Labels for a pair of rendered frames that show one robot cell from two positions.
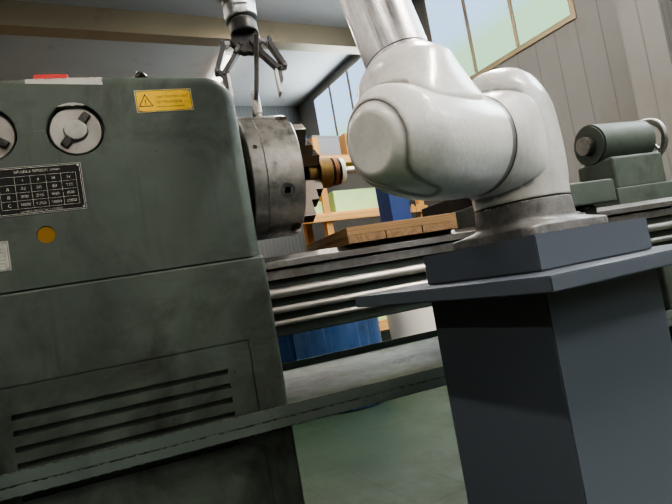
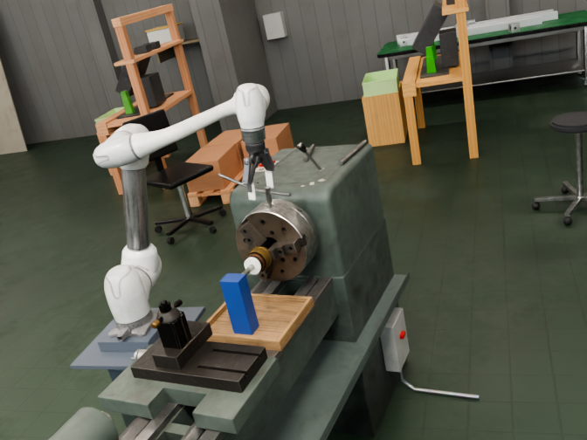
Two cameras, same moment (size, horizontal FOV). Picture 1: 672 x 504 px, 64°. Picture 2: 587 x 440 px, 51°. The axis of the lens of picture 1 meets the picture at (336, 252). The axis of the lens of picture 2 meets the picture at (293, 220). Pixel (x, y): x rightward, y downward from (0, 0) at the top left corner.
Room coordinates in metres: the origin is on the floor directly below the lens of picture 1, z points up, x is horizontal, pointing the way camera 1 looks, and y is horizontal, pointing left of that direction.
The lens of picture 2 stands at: (3.17, -1.30, 2.09)
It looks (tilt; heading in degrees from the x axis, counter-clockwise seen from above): 22 degrees down; 139
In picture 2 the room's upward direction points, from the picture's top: 12 degrees counter-clockwise
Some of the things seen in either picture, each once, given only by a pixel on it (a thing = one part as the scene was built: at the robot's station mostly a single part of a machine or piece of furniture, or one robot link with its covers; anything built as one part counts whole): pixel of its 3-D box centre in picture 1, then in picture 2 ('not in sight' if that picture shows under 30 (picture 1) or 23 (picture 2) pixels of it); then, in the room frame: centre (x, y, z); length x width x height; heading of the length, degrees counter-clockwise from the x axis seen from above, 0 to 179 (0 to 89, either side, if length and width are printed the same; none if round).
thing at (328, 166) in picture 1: (322, 172); (258, 258); (1.43, 0.00, 1.08); 0.09 x 0.09 x 0.09; 19
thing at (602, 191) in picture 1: (504, 214); (189, 384); (1.58, -0.51, 0.90); 0.53 x 0.30 x 0.06; 19
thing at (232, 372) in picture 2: (483, 199); (197, 362); (1.58, -0.46, 0.95); 0.43 x 0.18 x 0.04; 19
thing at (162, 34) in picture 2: not in sight; (166, 35); (-5.23, 4.30, 1.48); 0.47 x 0.39 x 0.26; 28
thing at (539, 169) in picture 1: (505, 139); (126, 291); (0.88, -0.31, 0.97); 0.18 x 0.16 x 0.22; 129
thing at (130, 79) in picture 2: not in sight; (127, 99); (-3.81, 2.55, 0.97); 1.50 x 1.33 x 1.94; 119
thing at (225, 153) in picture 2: not in sight; (243, 161); (-2.01, 2.69, 0.23); 1.26 x 0.89 x 0.46; 121
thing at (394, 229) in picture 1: (375, 237); (255, 319); (1.47, -0.11, 0.89); 0.36 x 0.30 x 0.04; 19
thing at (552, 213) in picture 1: (533, 220); (132, 322); (0.89, -0.33, 0.83); 0.22 x 0.18 x 0.06; 118
